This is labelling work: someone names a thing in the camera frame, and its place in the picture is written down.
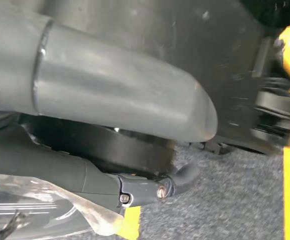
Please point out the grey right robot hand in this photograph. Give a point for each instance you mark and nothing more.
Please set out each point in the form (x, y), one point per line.
(109, 89)

